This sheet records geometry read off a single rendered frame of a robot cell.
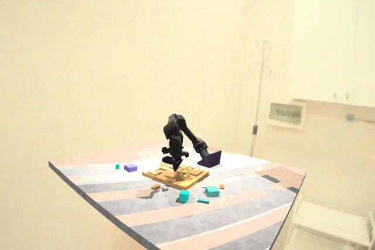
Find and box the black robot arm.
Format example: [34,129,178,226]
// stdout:
[162,113,209,159]

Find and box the small orange flat bar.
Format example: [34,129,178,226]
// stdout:
[151,184,161,190]

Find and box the cyan cube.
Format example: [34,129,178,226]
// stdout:
[179,190,189,202]

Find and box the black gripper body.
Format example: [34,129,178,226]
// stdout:
[162,146,189,165]

